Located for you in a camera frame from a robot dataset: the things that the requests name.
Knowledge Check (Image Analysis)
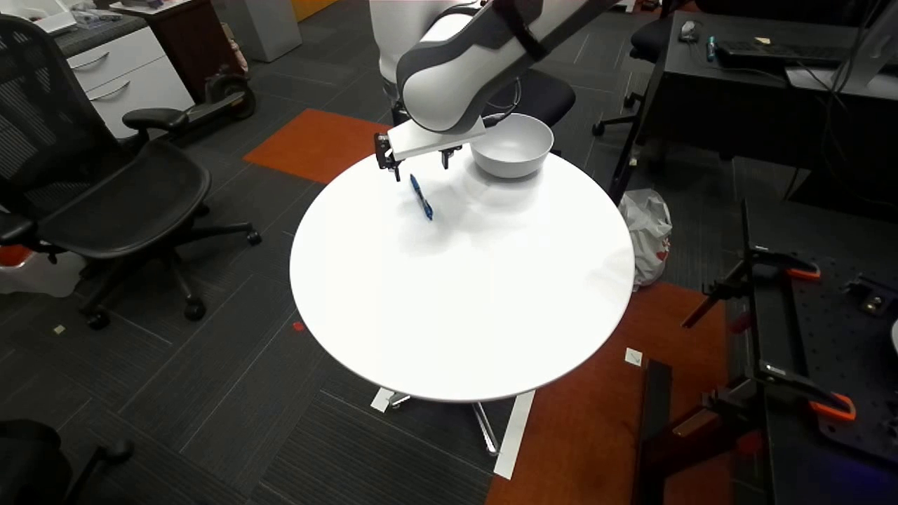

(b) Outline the black keyboard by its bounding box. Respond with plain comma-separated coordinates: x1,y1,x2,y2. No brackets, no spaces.
715,37,844,71

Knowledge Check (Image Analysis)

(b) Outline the black mesh office chair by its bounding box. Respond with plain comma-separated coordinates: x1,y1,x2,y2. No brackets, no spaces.
0,10,263,332

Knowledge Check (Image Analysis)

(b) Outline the white metal table base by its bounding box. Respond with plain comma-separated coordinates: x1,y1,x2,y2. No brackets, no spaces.
370,384,538,482

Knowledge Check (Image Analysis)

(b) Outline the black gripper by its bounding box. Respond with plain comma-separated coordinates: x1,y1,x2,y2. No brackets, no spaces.
374,118,487,182

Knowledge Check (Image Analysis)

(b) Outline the grey bowl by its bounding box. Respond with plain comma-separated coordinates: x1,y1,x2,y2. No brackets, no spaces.
468,111,556,182

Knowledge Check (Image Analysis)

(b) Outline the black swivel chair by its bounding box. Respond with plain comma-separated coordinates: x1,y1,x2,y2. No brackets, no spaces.
591,15,674,141

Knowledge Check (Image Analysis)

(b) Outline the papers stack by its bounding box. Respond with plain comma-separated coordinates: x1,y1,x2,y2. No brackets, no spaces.
0,0,78,37

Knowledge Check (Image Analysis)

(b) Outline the grey floor cabinet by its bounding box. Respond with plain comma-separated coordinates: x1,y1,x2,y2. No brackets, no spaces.
217,0,304,64

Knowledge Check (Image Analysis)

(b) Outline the small black electronic device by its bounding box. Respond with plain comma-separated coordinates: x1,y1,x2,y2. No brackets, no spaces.
842,271,898,323

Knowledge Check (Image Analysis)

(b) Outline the black armrest office chair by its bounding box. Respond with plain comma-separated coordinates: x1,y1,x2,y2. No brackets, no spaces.
486,64,579,130

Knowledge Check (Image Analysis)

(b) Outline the blue marker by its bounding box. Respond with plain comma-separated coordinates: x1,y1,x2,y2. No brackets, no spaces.
406,172,437,225

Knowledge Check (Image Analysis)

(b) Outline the white drawer cabinet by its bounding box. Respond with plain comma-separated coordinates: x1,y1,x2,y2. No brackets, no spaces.
52,23,198,144

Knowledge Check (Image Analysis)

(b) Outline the black scooter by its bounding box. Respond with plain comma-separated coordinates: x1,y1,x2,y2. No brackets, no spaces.
175,64,260,133

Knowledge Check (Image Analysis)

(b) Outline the orange handled black clamp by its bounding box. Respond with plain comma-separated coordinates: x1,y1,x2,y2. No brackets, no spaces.
701,358,858,443
682,245,826,332

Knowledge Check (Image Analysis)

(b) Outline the black padded chair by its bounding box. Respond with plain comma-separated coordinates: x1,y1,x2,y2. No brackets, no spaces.
0,416,137,505

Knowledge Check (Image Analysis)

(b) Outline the black workbench leg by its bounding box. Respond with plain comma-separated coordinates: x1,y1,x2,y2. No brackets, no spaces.
631,357,678,505

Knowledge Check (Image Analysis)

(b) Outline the black perforated workbench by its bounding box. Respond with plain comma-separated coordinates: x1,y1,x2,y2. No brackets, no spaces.
740,200,898,505

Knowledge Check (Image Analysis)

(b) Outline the white plastic bag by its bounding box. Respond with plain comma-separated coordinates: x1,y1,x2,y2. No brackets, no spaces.
616,186,675,290

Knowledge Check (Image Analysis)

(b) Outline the black office desk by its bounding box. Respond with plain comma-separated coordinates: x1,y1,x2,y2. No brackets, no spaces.
609,8,898,207

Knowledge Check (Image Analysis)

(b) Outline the white crumpled floor bag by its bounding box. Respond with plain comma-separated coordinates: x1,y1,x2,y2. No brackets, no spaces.
0,245,90,301

